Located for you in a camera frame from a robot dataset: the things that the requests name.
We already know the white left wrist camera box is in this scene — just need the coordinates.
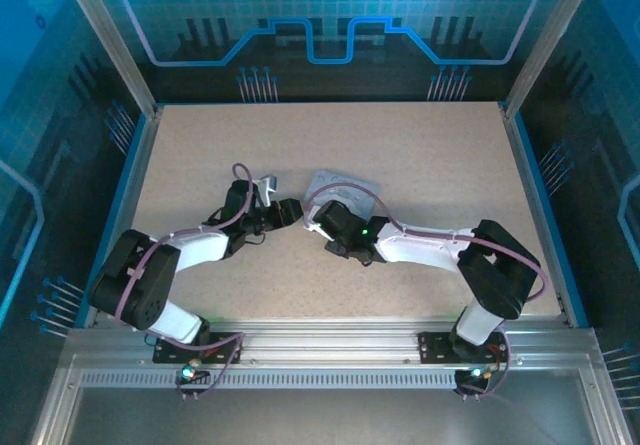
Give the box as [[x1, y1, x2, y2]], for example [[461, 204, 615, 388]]
[[252, 173, 280, 211]]

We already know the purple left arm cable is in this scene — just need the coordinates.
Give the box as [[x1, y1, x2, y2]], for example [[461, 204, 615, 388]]
[[117, 163, 261, 326]]

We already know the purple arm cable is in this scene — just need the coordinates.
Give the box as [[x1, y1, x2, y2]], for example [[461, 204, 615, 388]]
[[302, 184, 551, 399], [117, 163, 261, 326]]

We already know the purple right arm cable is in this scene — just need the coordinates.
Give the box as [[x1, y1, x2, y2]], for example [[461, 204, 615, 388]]
[[302, 184, 551, 399]]

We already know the aluminium blue left side rail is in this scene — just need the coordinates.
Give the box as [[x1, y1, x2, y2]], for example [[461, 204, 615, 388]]
[[74, 107, 164, 329]]

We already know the aluminium blue rail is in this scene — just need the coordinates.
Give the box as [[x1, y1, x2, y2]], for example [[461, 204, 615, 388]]
[[74, 107, 164, 329], [499, 100, 591, 329]]

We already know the aluminium mounting rail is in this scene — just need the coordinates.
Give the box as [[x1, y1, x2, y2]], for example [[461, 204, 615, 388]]
[[62, 317, 599, 366]]

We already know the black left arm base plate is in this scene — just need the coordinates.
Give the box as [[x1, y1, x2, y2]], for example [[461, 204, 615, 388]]
[[152, 332, 245, 366]]

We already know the grey slotted cable duct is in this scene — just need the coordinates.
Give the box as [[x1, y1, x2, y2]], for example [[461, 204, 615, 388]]
[[78, 368, 586, 391]]

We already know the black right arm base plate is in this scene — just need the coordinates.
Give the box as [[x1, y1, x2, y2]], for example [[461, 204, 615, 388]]
[[416, 328, 510, 365]]

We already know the aluminium blue right side rail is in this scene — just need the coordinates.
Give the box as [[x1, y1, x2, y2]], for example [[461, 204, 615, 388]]
[[499, 100, 591, 329]]

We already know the aluminium left frame post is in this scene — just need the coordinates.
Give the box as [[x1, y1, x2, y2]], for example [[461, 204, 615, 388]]
[[55, 0, 164, 119]]

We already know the aluminium frame post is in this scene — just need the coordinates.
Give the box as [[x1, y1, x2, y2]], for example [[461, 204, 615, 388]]
[[502, 0, 604, 119], [55, 0, 164, 119]]

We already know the aluminium right frame post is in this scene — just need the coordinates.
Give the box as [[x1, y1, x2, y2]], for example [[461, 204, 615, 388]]
[[502, 0, 604, 119]]

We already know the aluminium lower frame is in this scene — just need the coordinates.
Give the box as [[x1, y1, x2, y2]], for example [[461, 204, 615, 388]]
[[29, 352, 626, 445]]

